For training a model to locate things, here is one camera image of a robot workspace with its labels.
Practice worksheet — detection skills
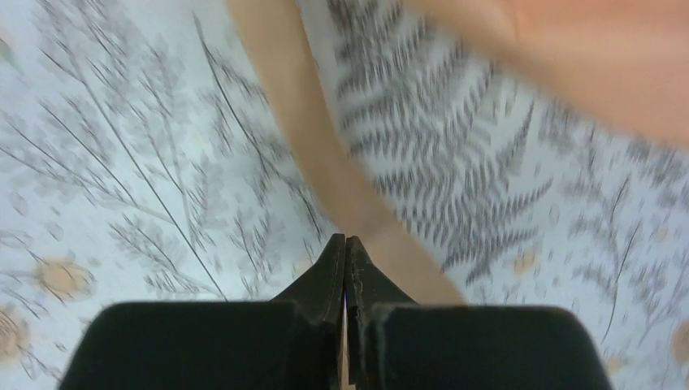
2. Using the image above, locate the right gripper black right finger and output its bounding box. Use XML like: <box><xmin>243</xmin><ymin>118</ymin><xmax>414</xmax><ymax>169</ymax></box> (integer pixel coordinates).
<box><xmin>344</xmin><ymin>236</ymin><xmax>416</xmax><ymax>389</ymax></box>

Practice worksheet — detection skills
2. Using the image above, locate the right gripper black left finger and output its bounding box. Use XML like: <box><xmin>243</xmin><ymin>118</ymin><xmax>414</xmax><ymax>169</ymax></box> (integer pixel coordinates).
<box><xmin>273</xmin><ymin>234</ymin><xmax>346</xmax><ymax>389</ymax></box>

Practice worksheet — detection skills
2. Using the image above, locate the tan wrapping paper sheet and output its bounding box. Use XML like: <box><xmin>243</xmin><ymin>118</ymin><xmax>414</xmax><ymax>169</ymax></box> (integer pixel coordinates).
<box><xmin>409</xmin><ymin>1</ymin><xmax>688</xmax><ymax>146</ymax></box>

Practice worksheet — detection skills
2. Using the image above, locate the tan ribbon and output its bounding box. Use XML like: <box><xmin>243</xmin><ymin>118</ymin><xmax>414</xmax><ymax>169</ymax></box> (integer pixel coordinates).
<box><xmin>227</xmin><ymin>1</ymin><xmax>466</xmax><ymax>305</ymax></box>

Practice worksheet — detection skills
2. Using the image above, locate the floral patterned table mat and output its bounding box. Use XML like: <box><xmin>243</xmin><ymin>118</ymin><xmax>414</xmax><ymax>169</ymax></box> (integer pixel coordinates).
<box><xmin>1</xmin><ymin>1</ymin><xmax>688</xmax><ymax>389</ymax></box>

